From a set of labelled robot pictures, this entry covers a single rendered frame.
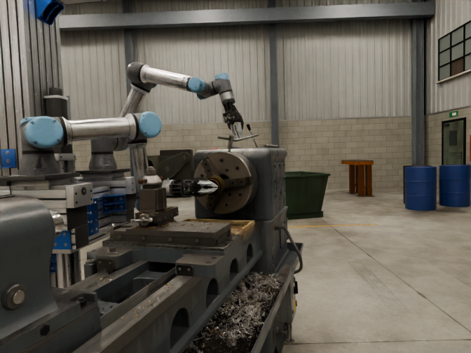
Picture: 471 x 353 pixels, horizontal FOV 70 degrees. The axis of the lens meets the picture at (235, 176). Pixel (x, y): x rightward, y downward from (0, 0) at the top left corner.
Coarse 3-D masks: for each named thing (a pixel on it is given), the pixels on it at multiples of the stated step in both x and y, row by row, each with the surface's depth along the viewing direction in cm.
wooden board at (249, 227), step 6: (222, 222) 164; (228, 222) 163; (234, 222) 162; (240, 222) 161; (246, 222) 160; (252, 222) 156; (240, 228) 152; (246, 228) 146; (252, 228) 157; (240, 234) 138; (246, 234) 147
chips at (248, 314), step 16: (240, 288) 162; (256, 288) 159; (272, 288) 159; (224, 304) 150; (240, 304) 142; (256, 304) 139; (272, 304) 147; (224, 320) 138; (240, 320) 134; (256, 320) 133; (208, 336) 126; (224, 336) 126; (240, 336) 121; (256, 336) 125; (192, 352) 114; (208, 352) 116; (224, 352) 115; (240, 352) 115
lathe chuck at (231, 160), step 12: (216, 156) 169; (228, 156) 167; (240, 156) 171; (216, 168) 169; (228, 168) 167; (240, 168) 165; (252, 168) 172; (252, 180) 167; (228, 192) 168; (240, 192) 166; (252, 192) 168; (204, 204) 173; (228, 204) 169; (240, 204) 167
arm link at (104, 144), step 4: (92, 140) 185; (96, 140) 184; (100, 140) 184; (104, 140) 185; (108, 140) 186; (112, 140) 190; (116, 140) 194; (92, 144) 185; (96, 144) 184; (100, 144) 184; (104, 144) 185; (108, 144) 186; (112, 144) 190; (116, 144) 194; (92, 148) 185; (96, 148) 184; (100, 148) 184; (104, 148) 185; (108, 148) 186; (112, 148) 190
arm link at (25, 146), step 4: (24, 120) 135; (28, 120) 135; (20, 124) 136; (24, 124) 135; (20, 128) 137; (24, 140) 134; (24, 144) 136; (28, 144) 134; (24, 148) 136; (28, 148) 135; (32, 148) 135; (36, 148) 136; (40, 148) 136; (44, 148) 138; (48, 148) 139; (52, 148) 141
